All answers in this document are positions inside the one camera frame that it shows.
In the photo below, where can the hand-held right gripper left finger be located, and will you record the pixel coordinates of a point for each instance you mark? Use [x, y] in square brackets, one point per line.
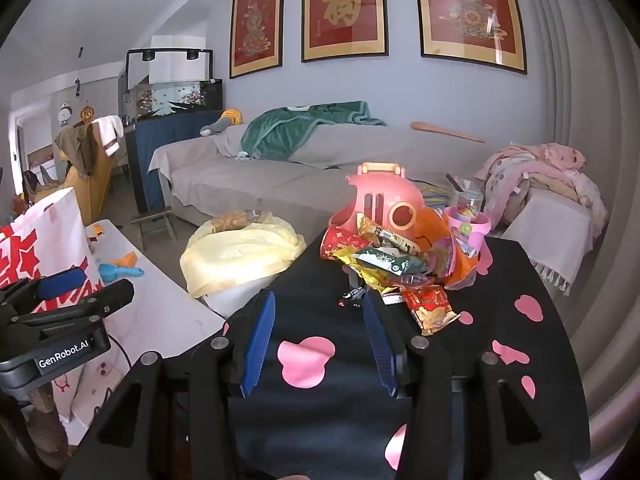
[257, 340]

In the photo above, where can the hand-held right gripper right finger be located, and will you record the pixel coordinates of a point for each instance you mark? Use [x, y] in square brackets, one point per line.
[380, 345]

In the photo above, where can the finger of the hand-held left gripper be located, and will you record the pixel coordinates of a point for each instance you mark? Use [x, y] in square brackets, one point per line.
[62, 280]
[112, 295]

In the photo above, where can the orange plastic bag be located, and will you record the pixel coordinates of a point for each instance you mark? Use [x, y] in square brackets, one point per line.
[430, 232]

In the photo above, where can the person's left forearm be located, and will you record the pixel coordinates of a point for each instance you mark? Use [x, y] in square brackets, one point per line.
[45, 425]

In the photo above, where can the blue toy shovel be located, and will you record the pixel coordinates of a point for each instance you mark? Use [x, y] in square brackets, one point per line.
[120, 272]

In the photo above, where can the orange toy rake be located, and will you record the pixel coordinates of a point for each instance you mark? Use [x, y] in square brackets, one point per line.
[126, 259]

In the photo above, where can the white red shopping bag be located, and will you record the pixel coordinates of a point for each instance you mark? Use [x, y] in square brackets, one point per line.
[45, 240]

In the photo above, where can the small black toy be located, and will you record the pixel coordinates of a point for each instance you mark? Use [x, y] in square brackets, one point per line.
[352, 297]

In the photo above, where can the black spotted tablecloth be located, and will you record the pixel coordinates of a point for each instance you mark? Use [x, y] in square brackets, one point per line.
[330, 320]

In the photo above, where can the red snack packet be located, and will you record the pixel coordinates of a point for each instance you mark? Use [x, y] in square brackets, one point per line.
[430, 310]

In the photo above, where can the yellow snack wrapper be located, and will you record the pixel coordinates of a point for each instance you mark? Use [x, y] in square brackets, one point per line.
[372, 280]

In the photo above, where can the green snack packet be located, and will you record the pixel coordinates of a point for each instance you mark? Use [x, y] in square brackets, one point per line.
[385, 262]

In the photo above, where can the small wooden stool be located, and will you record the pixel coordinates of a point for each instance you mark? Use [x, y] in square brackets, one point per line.
[152, 222]

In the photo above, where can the mustard covered chair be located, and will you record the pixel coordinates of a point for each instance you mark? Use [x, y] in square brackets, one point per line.
[95, 185]

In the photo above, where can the red paper cup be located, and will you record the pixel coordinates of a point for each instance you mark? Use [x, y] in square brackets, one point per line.
[337, 245]

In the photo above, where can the pink toy bucket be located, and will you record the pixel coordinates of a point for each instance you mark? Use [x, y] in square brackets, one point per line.
[465, 240]

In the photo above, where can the pink toy basket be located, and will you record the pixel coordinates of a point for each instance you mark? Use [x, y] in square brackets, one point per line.
[375, 200]

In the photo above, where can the white towel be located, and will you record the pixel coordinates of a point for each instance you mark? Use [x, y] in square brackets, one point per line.
[111, 135]

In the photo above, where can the grey sofa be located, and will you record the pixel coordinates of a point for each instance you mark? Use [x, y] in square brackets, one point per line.
[280, 185]

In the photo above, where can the colourful candy packet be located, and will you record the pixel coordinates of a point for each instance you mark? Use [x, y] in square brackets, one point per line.
[467, 200]

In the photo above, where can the white fringed throw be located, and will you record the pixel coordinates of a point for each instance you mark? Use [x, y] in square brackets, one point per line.
[555, 230]

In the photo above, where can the grey orange plush toy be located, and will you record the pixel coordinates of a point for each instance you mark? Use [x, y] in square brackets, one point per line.
[227, 120]

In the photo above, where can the green blanket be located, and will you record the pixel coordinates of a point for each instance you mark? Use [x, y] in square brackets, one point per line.
[295, 127]

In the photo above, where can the long wooden paddle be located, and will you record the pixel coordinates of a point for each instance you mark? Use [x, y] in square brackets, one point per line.
[445, 131]

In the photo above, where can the pink blanket pile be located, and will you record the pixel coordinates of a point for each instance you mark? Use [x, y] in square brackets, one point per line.
[545, 170]

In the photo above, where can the narrow red framed picture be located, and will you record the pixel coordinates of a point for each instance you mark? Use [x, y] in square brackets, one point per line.
[257, 25]

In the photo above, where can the red framed calligraphy picture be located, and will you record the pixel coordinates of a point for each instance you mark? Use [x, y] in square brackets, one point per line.
[344, 7]

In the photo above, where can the wide red framed picture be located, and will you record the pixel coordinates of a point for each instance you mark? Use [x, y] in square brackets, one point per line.
[467, 10]

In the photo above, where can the gold round wall ornament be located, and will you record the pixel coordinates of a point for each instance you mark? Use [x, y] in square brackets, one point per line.
[86, 115]

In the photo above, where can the white wall ornament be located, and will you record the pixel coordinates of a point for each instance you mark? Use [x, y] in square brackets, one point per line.
[64, 112]

